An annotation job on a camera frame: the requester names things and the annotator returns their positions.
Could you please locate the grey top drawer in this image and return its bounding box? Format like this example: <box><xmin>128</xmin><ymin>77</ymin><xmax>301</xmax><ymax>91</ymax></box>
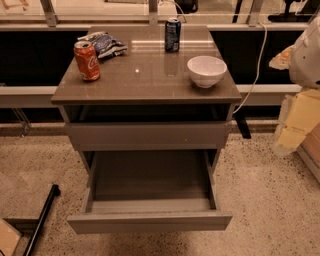
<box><xmin>65</xmin><ymin>122</ymin><xmax>231</xmax><ymax>151</ymax></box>

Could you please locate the dark blue soda can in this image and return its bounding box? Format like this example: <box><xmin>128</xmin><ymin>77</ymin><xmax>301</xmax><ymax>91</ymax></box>
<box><xmin>165</xmin><ymin>18</ymin><xmax>181</xmax><ymax>52</ymax></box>

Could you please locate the white cable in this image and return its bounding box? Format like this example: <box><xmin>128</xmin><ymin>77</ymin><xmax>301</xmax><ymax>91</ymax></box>
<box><xmin>232</xmin><ymin>22</ymin><xmax>269</xmax><ymax>115</ymax></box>

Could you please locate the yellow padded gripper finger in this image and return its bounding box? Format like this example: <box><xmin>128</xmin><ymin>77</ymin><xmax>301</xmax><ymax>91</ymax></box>
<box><xmin>272</xmin><ymin>89</ymin><xmax>320</xmax><ymax>156</ymax></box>

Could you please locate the black metal stand leg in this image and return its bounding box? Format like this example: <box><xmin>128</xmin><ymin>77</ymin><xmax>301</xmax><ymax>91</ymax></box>
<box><xmin>3</xmin><ymin>183</ymin><xmax>62</xmax><ymax>256</ymax></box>

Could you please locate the black table leg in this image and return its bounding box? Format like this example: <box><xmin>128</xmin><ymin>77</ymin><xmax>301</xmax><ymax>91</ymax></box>
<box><xmin>234</xmin><ymin>110</ymin><xmax>251</xmax><ymax>139</ymax></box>

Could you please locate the grey drawer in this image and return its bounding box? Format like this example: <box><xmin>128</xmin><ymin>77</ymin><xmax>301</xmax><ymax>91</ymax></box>
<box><xmin>65</xmin><ymin>122</ymin><xmax>231</xmax><ymax>151</ymax></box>
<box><xmin>68</xmin><ymin>150</ymin><xmax>232</xmax><ymax>234</ymax></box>

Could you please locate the white ceramic bowl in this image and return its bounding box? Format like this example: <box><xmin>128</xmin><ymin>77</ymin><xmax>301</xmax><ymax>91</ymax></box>
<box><xmin>187</xmin><ymin>56</ymin><xmax>227</xmax><ymax>88</ymax></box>

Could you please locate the grey drawer cabinet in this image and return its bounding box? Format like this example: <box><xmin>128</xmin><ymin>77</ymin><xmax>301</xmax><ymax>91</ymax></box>
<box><xmin>52</xmin><ymin>26</ymin><xmax>240</xmax><ymax>167</ymax></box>

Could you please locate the blue chip bag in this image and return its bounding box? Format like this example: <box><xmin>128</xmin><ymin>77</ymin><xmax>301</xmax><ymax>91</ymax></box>
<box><xmin>77</xmin><ymin>31</ymin><xmax>128</xmax><ymax>59</ymax></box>

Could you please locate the orange soda can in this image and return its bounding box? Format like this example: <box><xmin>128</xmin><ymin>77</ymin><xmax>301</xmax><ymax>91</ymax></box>
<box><xmin>74</xmin><ymin>41</ymin><xmax>100</xmax><ymax>81</ymax></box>

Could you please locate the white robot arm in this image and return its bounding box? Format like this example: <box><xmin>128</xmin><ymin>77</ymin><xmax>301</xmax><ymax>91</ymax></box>
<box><xmin>269</xmin><ymin>17</ymin><xmax>320</xmax><ymax>155</ymax></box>

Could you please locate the cardboard box on right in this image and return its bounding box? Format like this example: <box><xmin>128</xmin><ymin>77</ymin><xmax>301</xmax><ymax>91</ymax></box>
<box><xmin>297</xmin><ymin>124</ymin><xmax>320</xmax><ymax>183</ymax></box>

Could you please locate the cardboard piece bottom left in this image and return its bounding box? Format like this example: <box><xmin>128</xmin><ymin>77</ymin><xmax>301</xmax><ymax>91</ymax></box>
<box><xmin>0</xmin><ymin>218</ymin><xmax>21</xmax><ymax>256</ymax></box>

